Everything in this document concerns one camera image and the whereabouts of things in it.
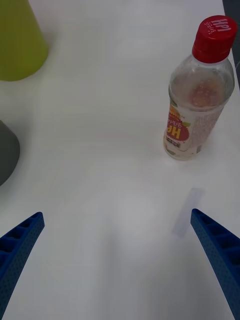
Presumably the yellow-green plastic bin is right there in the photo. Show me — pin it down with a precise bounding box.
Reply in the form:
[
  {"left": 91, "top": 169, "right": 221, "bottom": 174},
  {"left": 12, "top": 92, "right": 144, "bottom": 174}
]
[{"left": 0, "top": 0, "right": 50, "bottom": 82}]

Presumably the grey plastic bin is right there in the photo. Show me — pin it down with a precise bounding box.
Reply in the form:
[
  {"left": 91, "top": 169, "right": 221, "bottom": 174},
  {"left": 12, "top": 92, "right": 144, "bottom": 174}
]
[{"left": 0, "top": 119, "right": 21, "bottom": 187}]

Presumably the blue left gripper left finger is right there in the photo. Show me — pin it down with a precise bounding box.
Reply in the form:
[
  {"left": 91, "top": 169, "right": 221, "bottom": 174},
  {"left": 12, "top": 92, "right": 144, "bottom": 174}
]
[{"left": 0, "top": 211, "right": 46, "bottom": 320}]

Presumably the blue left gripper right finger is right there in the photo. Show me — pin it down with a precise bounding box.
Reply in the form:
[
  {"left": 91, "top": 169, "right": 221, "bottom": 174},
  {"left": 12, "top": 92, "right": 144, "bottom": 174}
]
[{"left": 190, "top": 208, "right": 240, "bottom": 320}]

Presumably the clear bottle with red cap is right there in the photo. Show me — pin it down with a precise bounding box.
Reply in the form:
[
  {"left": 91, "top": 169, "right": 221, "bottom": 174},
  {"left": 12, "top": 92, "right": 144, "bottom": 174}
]
[{"left": 162, "top": 14, "right": 238, "bottom": 161}]

